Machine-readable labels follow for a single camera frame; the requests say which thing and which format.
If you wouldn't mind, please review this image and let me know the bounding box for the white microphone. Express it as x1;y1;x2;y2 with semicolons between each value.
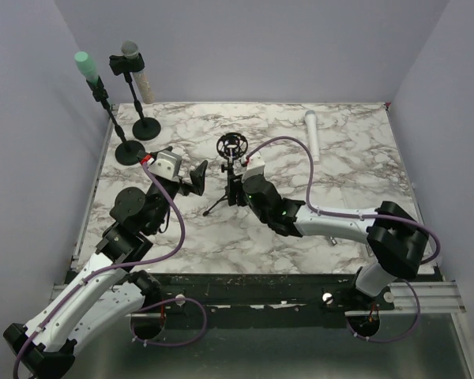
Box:
304;110;320;163

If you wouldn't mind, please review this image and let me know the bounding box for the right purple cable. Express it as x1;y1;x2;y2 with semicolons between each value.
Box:
243;136;443;343

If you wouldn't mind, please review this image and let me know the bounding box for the black round base clip stand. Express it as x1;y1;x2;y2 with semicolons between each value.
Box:
109;55;161;141

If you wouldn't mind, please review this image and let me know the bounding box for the black tripod shock mount stand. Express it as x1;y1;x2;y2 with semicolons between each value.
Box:
202;132;248;216

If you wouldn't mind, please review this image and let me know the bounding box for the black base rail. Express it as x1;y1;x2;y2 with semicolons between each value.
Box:
65;271;396;331

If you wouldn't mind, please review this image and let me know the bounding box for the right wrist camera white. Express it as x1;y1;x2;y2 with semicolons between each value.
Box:
241;152;265;182

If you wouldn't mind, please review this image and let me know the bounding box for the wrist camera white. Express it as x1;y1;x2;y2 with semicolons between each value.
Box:
241;152;265;182
140;149;182;182

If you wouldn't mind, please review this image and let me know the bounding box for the glitter silver mesh microphone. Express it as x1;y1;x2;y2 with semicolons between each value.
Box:
121;40;154;104

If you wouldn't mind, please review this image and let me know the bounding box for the aluminium extrusion frame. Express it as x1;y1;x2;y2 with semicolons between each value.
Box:
43;120;113;306

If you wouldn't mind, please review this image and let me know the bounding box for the purple cable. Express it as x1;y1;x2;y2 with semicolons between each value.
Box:
13;163;209;379
243;136;443;343

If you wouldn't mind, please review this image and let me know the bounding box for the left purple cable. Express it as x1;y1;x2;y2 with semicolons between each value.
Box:
13;163;209;379

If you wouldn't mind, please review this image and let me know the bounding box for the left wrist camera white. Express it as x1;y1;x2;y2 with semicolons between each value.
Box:
140;149;182;182

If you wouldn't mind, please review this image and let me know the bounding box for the mint green microphone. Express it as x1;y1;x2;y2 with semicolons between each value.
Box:
74;51;103;87

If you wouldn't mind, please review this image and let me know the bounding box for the clear screw organizer box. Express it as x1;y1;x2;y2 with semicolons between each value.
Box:
365;245;374;257

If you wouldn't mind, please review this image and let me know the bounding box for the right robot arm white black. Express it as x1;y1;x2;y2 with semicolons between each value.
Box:
239;174;429;310

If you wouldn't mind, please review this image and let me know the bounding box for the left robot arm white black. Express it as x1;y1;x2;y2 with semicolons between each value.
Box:
3;152;208;378

